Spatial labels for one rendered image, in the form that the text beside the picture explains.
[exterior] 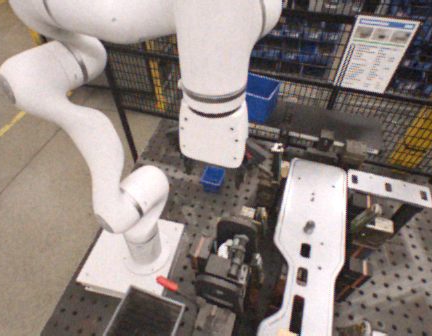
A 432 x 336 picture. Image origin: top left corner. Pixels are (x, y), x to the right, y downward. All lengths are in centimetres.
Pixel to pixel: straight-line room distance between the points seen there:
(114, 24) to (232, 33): 17
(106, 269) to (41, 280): 110
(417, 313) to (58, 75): 137
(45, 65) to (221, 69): 43
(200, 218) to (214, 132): 95
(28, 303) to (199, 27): 207
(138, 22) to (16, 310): 201
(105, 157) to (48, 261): 162
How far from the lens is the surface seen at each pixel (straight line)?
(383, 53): 133
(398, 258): 144
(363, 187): 117
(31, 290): 224
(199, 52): 31
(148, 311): 69
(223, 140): 39
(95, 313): 123
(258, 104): 122
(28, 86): 65
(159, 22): 44
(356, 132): 135
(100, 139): 71
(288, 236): 95
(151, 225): 92
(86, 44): 66
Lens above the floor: 182
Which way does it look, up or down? 48 degrees down
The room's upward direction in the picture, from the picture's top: straight up
